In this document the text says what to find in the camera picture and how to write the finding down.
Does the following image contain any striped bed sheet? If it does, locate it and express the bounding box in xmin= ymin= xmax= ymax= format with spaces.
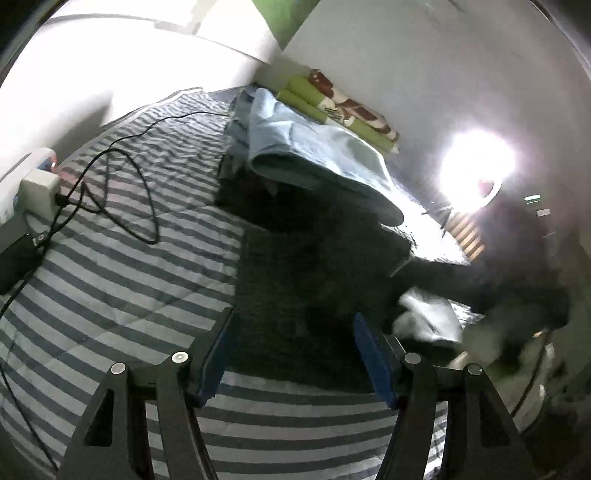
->
xmin=0 ymin=85 xmax=485 ymax=480

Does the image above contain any dark grey knit garment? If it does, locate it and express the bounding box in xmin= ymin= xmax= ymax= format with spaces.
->
xmin=231 ymin=226 xmax=402 ymax=395

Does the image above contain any folded light blue blanket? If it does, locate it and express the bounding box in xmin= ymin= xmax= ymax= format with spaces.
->
xmin=228 ymin=88 xmax=406 ymax=227

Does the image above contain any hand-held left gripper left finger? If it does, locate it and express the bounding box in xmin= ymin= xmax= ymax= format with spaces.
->
xmin=55 ymin=308 xmax=236 ymax=480

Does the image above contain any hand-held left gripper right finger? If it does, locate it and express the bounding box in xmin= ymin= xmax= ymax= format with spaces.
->
xmin=353 ymin=313 xmax=532 ymax=480

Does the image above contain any black power adapter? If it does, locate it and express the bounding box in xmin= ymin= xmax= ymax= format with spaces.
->
xmin=0 ymin=232 xmax=45 ymax=296

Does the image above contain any wooden slat bed rail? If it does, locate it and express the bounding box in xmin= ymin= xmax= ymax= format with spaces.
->
xmin=445 ymin=211 xmax=486 ymax=266

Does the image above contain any green landscape wall poster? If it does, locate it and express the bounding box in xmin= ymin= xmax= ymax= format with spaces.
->
xmin=252 ymin=0 xmax=320 ymax=51

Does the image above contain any ring light cable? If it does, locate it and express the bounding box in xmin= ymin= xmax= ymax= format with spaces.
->
xmin=69 ymin=107 xmax=238 ymax=195

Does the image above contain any white power strip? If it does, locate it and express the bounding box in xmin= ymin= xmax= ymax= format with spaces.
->
xmin=18 ymin=147 xmax=63 ymax=210

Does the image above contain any white fuzzy clothing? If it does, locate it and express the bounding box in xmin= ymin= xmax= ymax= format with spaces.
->
xmin=396 ymin=285 xmax=575 ymax=418

